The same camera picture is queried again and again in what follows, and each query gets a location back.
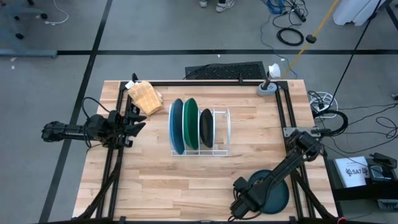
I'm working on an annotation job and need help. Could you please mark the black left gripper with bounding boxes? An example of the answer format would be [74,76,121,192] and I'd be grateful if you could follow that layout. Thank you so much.
[107,104,148,149]

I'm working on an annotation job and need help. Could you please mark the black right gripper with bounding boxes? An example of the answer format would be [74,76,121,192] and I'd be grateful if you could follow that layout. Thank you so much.
[229,176,264,220]

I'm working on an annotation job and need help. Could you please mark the dark teal plate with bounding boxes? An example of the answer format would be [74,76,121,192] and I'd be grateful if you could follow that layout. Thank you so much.
[248,169,290,215]

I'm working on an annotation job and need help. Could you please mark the yellow checked cloth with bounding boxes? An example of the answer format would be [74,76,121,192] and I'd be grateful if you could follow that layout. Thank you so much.
[127,80,164,117]

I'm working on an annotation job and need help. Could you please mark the large blue plate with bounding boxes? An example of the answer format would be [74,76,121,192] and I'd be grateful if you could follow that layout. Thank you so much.
[169,98,185,156]

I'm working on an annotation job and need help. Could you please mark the large green plate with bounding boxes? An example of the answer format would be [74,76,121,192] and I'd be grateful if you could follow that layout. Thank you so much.
[182,97,200,151]

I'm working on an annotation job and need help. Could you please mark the small black plate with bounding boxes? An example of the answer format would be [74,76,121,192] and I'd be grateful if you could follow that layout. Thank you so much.
[199,108,215,149]

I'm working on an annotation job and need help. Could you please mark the black floor mat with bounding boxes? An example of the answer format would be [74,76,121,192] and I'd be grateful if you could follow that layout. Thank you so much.
[184,60,268,81]

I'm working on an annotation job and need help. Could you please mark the white SA7 box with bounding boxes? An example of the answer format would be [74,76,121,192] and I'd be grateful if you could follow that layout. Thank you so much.
[333,156,371,189]

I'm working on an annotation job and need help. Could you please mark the black side cart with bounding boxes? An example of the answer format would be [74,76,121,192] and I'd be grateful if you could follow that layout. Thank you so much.
[324,154,398,212]

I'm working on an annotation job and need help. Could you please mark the white power strip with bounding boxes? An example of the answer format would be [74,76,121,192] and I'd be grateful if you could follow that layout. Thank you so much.
[308,90,339,119]

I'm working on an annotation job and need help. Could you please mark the white crumpled tissue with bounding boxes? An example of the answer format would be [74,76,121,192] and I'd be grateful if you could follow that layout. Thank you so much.
[267,63,282,79]

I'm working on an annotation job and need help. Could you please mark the grey office chair base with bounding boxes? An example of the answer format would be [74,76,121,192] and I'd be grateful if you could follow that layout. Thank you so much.
[0,0,59,59]

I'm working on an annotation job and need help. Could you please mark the black handheld device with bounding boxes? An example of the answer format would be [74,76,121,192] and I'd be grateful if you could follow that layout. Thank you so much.
[372,152,398,170]

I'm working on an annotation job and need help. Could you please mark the black power strip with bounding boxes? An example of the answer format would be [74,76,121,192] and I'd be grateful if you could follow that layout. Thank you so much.
[291,5,308,23]

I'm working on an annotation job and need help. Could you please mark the white plastic bag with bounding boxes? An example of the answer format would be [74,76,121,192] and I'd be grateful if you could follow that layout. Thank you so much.
[332,0,386,27]

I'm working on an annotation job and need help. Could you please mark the white wire dish rack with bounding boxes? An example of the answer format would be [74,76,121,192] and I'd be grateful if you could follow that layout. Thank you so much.
[168,107,232,157]

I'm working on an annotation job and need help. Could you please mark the grey metal bracket plate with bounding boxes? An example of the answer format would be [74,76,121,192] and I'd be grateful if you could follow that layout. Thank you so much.
[282,126,322,138]

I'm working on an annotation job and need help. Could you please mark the black aluminium frame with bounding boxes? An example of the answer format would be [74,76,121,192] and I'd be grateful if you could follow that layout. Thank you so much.
[73,73,343,224]

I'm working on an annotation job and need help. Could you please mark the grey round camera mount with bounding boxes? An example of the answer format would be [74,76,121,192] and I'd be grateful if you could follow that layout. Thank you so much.
[256,75,279,97]

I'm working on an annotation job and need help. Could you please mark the thick black cable loop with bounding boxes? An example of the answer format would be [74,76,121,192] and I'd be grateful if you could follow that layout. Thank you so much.
[313,108,349,138]

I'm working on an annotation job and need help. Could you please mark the white floor cable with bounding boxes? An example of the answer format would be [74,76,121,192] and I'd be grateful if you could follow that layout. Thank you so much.
[44,0,70,26]

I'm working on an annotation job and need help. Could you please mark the thin black floor cables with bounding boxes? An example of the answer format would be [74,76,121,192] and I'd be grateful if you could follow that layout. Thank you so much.
[326,102,398,156]

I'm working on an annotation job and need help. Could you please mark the coiled black cable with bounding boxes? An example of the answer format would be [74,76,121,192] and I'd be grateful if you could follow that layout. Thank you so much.
[276,27,305,47]

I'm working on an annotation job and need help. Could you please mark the yellow hanging rope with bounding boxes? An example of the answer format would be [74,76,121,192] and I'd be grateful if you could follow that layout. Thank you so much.
[280,0,341,79]

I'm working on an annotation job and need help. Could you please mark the blue cable bundle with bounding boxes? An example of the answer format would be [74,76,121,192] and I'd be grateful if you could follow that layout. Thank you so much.
[265,0,286,16]

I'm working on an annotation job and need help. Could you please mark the thin black hanging cable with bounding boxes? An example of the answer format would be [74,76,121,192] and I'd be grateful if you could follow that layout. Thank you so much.
[328,0,382,108]

